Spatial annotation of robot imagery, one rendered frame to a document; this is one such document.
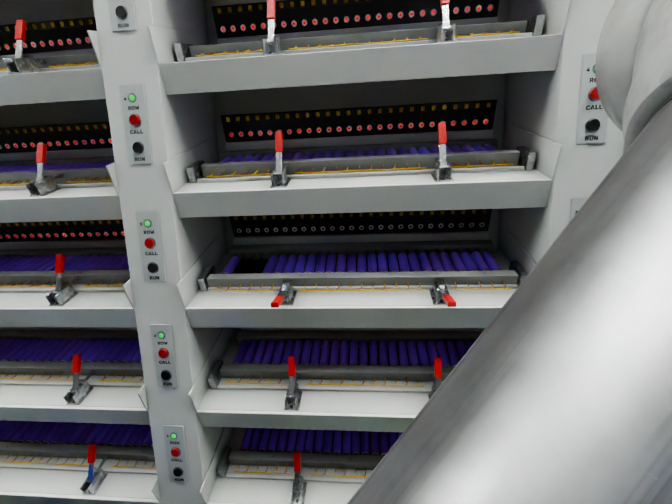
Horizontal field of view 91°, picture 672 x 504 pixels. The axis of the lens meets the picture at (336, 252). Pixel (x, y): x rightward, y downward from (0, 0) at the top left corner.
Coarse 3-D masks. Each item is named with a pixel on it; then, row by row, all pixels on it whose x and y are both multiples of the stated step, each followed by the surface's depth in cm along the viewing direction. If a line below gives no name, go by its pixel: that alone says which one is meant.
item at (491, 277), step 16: (336, 272) 61; (352, 272) 61; (368, 272) 61; (384, 272) 60; (400, 272) 60; (416, 272) 60; (432, 272) 59; (448, 272) 59; (464, 272) 59; (480, 272) 58; (496, 272) 58; (512, 272) 58; (384, 288) 58
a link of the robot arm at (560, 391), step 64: (640, 0) 16; (640, 64) 15; (640, 128) 14; (640, 192) 10; (576, 256) 10; (640, 256) 9; (512, 320) 11; (576, 320) 9; (640, 320) 8; (448, 384) 11; (512, 384) 9; (576, 384) 8; (640, 384) 7; (448, 448) 9; (512, 448) 8; (576, 448) 7; (640, 448) 7
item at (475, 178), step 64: (256, 128) 68; (320, 128) 67; (384, 128) 66; (448, 128) 66; (512, 128) 63; (192, 192) 55; (256, 192) 54; (320, 192) 53; (384, 192) 53; (448, 192) 52; (512, 192) 51
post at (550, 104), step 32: (512, 0) 62; (576, 0) 46; (608, 0) 46; (576, 32) 46; (576, 64) 47; (512, 96) 63; (544, 96) 52; (576, 96) 48; (544, 128) 52; (576, 128) 48; (608, 128) 48; (576, 160) 49; (608, 160) 49; (576, 192) 50; (512, 224) 64; (544, 224) 53
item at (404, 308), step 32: (224, 256) 74; (512, 256) 64; (192, 288) 61; (192, 320) 60; (224, 320) 59; (256, 320) 59; (288, 320) 58; (320, 320) 58; (352, 320) 57; (384, 320) 57; (416, 320) 56; (448, 320) 56; (480, 320) 55
